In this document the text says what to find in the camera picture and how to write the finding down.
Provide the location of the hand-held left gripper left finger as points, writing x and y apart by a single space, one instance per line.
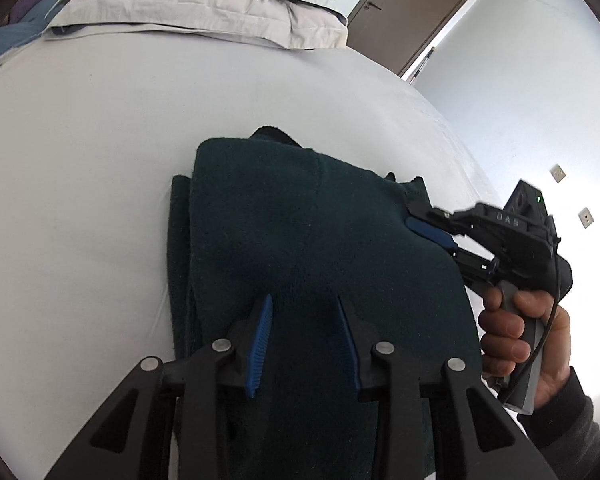
257 355

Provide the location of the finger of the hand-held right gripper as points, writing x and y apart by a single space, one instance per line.
427 230
472 262

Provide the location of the dark green sweater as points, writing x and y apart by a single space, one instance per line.
280 220

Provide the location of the wall socket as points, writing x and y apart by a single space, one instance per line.
586 216
559 173

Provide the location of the bed with white sheet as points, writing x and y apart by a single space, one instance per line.
80 160

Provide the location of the person's right hand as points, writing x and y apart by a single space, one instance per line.
500 330

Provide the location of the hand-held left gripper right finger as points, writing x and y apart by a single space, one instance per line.
349 350

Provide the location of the brown wooden door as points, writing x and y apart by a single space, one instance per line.
410 15

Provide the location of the blue pillow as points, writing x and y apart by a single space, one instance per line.
5 40

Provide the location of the person's right forearm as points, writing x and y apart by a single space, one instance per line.
570 435

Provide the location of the folded grey blue duvet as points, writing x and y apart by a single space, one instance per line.
205 5

